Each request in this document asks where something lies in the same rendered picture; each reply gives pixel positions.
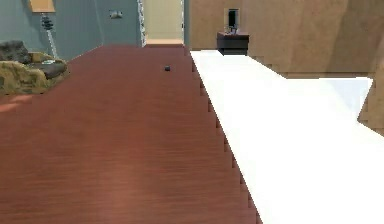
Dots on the small black floor object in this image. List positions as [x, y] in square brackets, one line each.
[167, 68]

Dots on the dark brown side table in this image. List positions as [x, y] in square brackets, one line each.
[232, 42]

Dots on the small dark item on table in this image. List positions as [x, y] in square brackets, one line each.
[233, 30]

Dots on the pale room door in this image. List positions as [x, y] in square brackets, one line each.
[163, 20]

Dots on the floor lamp with orange shade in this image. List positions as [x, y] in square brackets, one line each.
[46, 23]

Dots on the olive and grey sofa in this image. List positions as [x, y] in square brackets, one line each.
[23, 75]

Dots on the grey wall fixture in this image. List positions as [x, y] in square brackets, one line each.
[115, 14]

